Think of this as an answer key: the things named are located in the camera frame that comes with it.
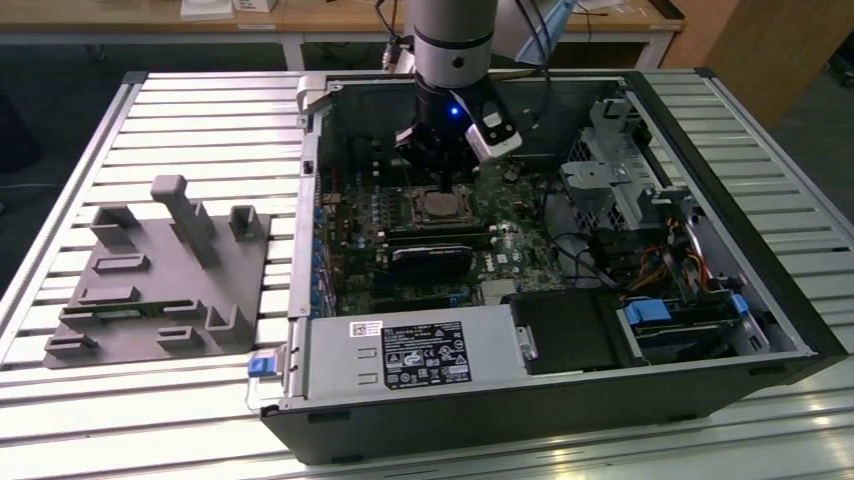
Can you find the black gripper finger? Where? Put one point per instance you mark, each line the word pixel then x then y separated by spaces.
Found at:
pixel 445 182

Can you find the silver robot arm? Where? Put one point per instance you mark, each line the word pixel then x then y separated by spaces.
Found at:
pixel 453 55

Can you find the black CPU socket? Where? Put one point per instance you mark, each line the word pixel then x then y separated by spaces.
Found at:
pixel 413 223

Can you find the black RAM slot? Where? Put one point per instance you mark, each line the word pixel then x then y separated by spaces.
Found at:
pixel 383 172

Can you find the black RAM stick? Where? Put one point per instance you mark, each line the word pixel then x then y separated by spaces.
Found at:
pixel 433 240
pixel 433 231

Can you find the black graphics card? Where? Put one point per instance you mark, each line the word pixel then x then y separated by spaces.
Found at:
pixel 429 260

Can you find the green motherboard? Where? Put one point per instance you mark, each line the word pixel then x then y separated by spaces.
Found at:
pixel 527 250

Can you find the small silver heatsink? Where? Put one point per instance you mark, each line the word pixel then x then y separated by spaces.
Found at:
pixel 499 291

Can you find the grey metal drive cage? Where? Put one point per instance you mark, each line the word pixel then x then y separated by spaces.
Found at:
pixel 600 180

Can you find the black drive bay box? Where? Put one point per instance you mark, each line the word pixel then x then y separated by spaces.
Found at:
pixel 567 330

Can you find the grey power supply unit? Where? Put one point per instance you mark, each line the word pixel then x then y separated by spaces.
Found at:
pixel 333 360

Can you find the blue disk carrier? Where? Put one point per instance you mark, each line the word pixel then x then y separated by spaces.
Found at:
pixel 647 312

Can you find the white box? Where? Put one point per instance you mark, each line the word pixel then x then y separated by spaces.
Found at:
pixel 206 9

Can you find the blue power supply tab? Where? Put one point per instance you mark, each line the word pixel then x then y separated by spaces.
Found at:
pixel 263 365

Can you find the grey parts rack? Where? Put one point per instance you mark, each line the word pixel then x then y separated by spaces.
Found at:
pixel 166 280

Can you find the black open PC case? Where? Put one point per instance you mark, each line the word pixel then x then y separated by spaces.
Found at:
pixel 467 430

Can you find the blue plastic latch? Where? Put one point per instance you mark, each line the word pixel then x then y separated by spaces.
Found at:
pixel 738 307

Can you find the wooden desk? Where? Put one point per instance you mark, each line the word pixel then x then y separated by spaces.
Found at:
pixel 133 22

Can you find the wooden cabinet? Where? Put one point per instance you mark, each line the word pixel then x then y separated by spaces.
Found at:
pixel 767 50

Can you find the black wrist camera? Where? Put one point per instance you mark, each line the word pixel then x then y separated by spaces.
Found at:
pixel 408 145

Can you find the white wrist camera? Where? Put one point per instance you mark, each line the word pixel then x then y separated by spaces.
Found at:
pixel 495 134

